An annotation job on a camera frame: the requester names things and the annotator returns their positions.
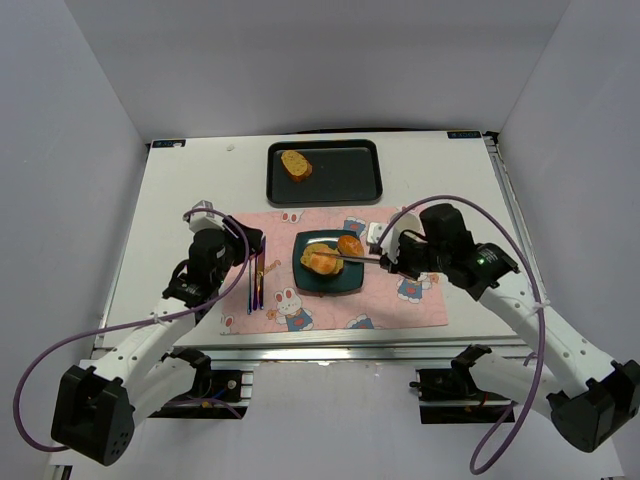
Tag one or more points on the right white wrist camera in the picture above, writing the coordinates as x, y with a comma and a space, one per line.
376, 236

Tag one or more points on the dark green square plate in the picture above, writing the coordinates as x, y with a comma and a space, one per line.
348, 280

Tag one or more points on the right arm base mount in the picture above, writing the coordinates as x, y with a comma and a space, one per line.
449, 396

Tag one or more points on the right blue table label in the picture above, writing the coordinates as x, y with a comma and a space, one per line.
464, 134

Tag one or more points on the toast slice with crust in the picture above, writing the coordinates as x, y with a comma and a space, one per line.
316, 247

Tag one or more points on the blue table label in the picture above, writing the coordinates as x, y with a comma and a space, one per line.
168, 143
464, 134

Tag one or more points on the iridescent spoon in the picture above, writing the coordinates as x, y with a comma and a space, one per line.
250, 288

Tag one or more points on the black baking tray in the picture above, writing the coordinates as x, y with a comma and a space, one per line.
344, 172

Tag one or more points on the pink bunny placemat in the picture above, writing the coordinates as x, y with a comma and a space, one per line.
383, 302

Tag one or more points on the pale green mug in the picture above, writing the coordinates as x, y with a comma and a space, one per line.
405, 222

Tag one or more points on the left blue table label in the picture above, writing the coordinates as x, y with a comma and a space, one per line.
168, 143

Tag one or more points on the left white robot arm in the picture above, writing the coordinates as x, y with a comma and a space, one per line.
98, 407

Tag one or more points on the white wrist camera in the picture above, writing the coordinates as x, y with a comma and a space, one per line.
376, 236
201, 217

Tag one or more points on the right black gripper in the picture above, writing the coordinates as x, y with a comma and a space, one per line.
396, 258

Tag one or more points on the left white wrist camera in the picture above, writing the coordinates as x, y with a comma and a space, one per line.
201, 217

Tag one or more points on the metal food tongs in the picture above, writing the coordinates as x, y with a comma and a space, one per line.
350, 258

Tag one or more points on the round bun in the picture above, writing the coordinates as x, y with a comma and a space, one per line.
350, 246
323, 264

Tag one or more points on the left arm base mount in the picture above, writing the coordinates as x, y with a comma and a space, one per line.
217, 392

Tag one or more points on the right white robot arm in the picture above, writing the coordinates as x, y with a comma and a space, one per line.
585, 393

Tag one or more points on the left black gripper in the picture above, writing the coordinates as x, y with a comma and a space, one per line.
248, 238

